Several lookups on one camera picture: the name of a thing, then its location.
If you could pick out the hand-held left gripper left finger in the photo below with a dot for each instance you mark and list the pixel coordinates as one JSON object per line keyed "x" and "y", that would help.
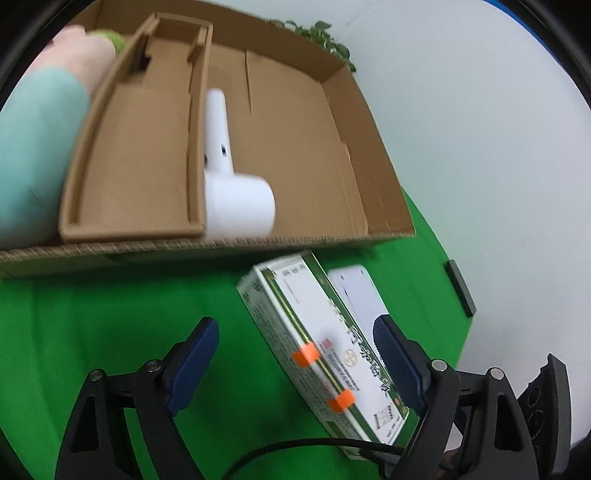
{"x": 196, "y": 355}

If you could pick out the pink and teal plush toy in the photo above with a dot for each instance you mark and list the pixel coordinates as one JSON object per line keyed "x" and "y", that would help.
{"x": 32, "y": 138}

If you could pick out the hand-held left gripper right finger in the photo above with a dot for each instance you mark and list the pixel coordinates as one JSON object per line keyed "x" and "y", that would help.
{"x": 395, "y": 355}

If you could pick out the white handheld hair dryer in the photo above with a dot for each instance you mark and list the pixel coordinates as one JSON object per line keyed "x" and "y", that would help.
{"x": 238, "y": 203}

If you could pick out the small green potted plant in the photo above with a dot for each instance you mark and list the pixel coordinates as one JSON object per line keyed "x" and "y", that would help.
{"x": 323, "y": 39}

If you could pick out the large shallow cardboard box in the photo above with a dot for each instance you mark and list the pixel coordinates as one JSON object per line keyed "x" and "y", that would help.
{"x": 300, "y": 138}

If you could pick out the small narrow cardboard box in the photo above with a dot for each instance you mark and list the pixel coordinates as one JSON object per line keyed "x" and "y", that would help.
{"x": 138, "y": 161}

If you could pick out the black rectangular bar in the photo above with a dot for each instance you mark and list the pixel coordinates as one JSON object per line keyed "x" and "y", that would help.
{"x": 460, "y": 288}

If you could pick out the green table cloth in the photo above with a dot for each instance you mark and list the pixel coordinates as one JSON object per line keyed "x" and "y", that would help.
{"x": 115, "y": 314}

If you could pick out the green and white medicine box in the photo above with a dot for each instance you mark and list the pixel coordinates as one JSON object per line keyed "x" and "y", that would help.
{"x": 304, "y": 314}

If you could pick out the white flat rectangular device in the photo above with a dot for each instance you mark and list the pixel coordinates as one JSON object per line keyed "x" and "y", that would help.
{"x": 353, "y": 288}

